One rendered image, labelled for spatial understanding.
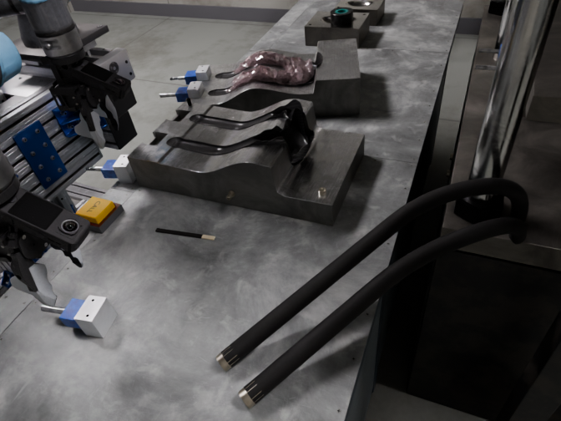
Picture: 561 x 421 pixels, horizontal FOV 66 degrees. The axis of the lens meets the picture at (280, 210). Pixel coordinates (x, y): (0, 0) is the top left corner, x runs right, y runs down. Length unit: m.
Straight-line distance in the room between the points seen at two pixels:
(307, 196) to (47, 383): 0.57
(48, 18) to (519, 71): 0.83
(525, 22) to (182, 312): 0.72
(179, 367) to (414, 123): 0.84
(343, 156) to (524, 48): 0.41
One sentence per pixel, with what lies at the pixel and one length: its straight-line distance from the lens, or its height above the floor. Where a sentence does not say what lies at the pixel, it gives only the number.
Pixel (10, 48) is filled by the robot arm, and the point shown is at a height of 1.23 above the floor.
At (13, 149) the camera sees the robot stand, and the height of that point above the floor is 0.87.
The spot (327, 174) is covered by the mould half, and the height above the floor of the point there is 0.86.
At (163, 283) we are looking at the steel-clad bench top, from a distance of 0.87.
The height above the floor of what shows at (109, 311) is 0.82.
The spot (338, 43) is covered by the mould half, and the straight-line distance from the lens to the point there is 1.40.
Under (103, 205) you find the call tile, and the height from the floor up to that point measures 0.84.
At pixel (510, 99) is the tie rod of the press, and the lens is 0.82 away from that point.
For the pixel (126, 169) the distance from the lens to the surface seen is 1.11.
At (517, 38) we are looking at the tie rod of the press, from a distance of 0.78.
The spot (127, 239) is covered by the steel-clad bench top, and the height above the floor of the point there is 0.80.
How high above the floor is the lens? 1.45
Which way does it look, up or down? 43 degrees down
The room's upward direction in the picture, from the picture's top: 8 degrees counter-clockwise
